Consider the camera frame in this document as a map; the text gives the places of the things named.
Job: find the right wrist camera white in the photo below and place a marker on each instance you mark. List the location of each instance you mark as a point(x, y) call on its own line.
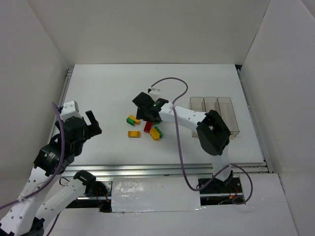
point(154, 93)

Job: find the right clear container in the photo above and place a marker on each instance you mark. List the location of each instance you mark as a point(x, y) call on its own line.
point(228, 115)

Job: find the red lego brick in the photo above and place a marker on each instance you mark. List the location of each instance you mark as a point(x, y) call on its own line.
point(148, 126)

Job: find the yellow sloped lego brick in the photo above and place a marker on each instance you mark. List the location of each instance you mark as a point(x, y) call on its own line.
point(137, 121)

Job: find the middle clear container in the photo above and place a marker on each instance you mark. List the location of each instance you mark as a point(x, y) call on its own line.
point(211, 103)

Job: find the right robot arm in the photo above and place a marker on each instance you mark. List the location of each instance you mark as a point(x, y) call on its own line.
point(212, 132)

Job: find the white foil cover plate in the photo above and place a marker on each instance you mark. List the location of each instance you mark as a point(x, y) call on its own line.
point(153, 194)

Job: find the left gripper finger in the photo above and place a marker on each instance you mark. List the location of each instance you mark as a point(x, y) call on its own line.
point(91, 132)
point(94, 123)

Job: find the green lego under oval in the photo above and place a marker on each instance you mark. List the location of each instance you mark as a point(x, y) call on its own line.
point(159, 131)

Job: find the green lego on yellow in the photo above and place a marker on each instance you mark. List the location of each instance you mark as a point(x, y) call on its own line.
point(130, 121)

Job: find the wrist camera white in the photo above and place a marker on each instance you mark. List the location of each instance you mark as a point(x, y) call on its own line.
point(154, 93)
point(70, 109)

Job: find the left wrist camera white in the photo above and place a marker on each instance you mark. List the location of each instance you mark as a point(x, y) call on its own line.
point(70, 109)

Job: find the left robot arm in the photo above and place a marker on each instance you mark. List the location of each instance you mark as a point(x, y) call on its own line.
point(31, 213)

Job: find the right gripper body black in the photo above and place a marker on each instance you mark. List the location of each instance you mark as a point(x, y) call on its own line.
point(146, 111)

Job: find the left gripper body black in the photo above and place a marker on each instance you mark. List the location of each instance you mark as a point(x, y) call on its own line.
point(89, 126)

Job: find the yellow oval lego piece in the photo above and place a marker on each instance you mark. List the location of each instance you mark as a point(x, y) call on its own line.
point(154, 134)

